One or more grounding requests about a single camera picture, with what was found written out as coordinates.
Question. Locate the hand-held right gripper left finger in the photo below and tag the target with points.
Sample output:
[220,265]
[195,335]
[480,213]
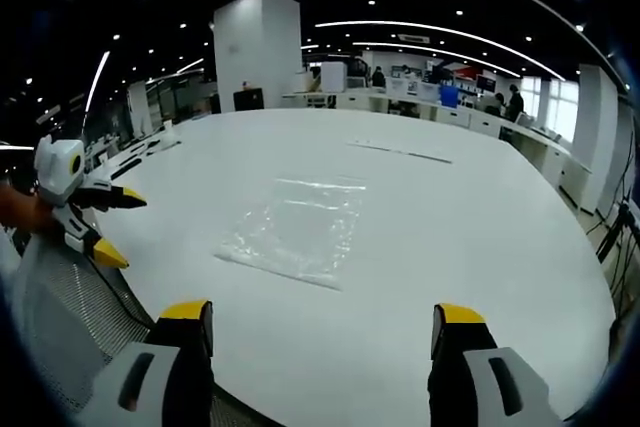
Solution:
[170,377]

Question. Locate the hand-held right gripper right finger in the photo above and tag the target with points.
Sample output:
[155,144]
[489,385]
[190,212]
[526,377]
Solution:
[470,377]

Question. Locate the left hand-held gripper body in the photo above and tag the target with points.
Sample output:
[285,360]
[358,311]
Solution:
[61,169]

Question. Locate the clear resealable plastic bag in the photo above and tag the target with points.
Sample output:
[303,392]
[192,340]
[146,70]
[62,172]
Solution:
[300,232]

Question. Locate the person's left hand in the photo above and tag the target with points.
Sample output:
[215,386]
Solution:
[25,212]

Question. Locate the grey mesh office chair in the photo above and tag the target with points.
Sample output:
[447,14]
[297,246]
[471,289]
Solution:
[65,307]

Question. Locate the black cabinet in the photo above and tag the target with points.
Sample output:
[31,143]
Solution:
[248,98]

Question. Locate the white square pillar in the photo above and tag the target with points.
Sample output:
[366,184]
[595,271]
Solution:
[257,49]

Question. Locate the black tripod stand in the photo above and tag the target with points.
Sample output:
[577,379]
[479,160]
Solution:
[617,232]

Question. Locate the thin clear plastic strip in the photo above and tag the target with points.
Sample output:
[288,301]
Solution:
[400,151]

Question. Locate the white pillar by window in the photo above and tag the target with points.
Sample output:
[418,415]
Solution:
[597,137]

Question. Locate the blue box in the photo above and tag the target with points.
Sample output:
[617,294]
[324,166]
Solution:
[449,95]

